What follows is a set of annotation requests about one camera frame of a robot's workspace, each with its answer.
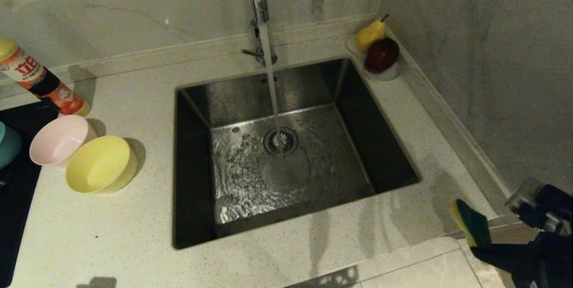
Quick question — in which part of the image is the pink plastic bowl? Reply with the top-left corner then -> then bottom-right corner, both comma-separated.
29,115 -> 97,167

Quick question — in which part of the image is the yellow pear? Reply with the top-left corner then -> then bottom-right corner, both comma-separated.
356,14 -> 389,52

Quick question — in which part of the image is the round metal drain strainer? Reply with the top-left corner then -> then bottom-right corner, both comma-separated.
263,127 -> 299,158

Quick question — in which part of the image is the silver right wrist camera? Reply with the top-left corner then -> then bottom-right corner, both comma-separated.
506,177 -> 573,237

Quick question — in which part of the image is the yellow plastic bowl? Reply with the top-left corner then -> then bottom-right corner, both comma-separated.
65,135 -> 138,194

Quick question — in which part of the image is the black induction cooktop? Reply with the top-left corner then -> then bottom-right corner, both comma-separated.
0,101 -> 60,288

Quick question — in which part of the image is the yellow green sponge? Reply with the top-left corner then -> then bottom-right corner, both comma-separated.
451,198 -> 492,248

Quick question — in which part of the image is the dark red apple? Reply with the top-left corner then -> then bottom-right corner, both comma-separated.
365,37 -> 400,73

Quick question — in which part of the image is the blue plastic bowl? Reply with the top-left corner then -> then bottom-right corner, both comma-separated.
0,121 -> 23,171

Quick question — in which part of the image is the yellow dish soap bottle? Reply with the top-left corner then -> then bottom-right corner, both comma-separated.
0,37 -> 91,117

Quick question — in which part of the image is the stainless steel sink basin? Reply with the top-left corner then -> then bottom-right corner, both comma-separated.
171,56 -> 422,251

